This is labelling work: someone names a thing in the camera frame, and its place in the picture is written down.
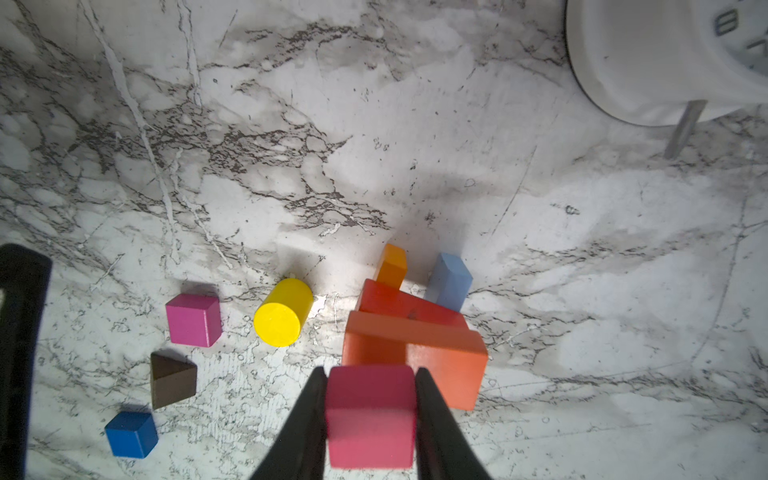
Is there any light blue wood block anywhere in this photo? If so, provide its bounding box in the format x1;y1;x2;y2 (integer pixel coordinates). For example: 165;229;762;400
425;253;473;312

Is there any orange-red wood block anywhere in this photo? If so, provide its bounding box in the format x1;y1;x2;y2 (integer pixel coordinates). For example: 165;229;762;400
342;311;489;411

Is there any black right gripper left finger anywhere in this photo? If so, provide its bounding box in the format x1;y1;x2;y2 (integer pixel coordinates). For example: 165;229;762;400
251;367;327;480

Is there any dark blue wood cube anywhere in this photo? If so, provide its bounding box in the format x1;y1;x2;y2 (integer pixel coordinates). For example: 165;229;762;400
105;411;159;459

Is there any red wood block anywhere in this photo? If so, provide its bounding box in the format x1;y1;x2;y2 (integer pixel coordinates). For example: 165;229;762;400
356;279;468;329

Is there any magenta wood cube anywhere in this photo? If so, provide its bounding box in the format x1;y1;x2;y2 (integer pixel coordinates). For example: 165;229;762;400
165;294;222;347
325;365;417;469

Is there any orange wood bar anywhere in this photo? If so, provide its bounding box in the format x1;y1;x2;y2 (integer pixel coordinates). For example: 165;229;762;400
375;243;408;289

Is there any white round alarm clock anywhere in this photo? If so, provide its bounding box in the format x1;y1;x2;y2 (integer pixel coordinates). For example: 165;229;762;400
565;1;767;159

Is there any yellow wood cylinder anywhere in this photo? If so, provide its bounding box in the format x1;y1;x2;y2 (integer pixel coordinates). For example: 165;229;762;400
253;278;314;347

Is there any brown wood block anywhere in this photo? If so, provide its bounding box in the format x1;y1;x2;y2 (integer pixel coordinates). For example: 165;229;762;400
150;353;197;410

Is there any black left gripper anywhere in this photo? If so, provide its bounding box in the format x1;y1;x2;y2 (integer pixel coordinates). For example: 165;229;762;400
1;244;52;479

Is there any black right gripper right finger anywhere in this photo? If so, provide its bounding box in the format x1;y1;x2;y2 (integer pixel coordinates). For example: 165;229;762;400
415;367;490;480

